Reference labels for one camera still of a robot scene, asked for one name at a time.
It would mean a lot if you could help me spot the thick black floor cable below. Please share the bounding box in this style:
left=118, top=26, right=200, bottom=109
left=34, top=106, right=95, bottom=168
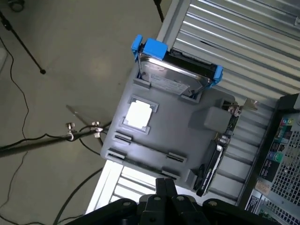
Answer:
left=52, top=167, right=104, bottom=225

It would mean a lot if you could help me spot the thin black tripod leg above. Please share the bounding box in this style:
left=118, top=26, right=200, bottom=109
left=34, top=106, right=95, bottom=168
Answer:
left=0, top=10, right=47, bottom=75

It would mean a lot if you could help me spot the clear plastic plate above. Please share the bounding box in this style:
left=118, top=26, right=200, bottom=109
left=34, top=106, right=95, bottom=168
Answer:
left=65, top=105, right=111, bottom=128

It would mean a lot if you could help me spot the black furniture leg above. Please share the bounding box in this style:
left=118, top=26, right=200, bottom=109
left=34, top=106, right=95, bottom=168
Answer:
left=153, top=0, right=165, bottom=23

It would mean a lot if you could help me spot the black caster wheel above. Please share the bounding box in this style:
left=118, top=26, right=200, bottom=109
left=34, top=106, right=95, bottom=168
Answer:
left=8, top=0, right=26, bottom=12

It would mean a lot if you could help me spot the black stand pole with wingnuts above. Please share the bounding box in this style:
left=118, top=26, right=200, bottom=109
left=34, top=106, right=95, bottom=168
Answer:
left=0, top=120, right=112, bottom=160

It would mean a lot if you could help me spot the open black PC case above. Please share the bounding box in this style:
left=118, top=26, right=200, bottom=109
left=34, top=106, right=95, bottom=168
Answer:
left=245, top=93, right=300, bottom=225

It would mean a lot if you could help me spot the grey plastic parts rack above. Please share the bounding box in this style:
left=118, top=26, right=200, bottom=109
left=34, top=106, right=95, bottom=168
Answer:
left=100, top=70, right=237, bottom=195

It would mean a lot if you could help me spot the thin black floor cable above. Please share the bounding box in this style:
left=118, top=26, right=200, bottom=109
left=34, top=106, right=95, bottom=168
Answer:
left=0, top=37, right=30, bottom=209

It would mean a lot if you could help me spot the silver hard disk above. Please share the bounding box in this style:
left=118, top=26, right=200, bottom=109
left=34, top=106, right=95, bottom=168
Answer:
left=137, top=50, right=216, bottom=97

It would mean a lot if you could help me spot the green graphics card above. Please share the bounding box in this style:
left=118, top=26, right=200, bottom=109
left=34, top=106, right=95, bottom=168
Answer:
left=196, top=97, right=258, bottom=197

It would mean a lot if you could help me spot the blue disk caddy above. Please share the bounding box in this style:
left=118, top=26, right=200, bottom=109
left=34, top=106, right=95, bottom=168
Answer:
left=131, top=34, right=223, bottom=89

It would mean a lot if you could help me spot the square silver CPU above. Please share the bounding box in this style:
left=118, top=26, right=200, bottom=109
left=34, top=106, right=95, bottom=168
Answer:
left=126, top=100, right=155, bottom=130

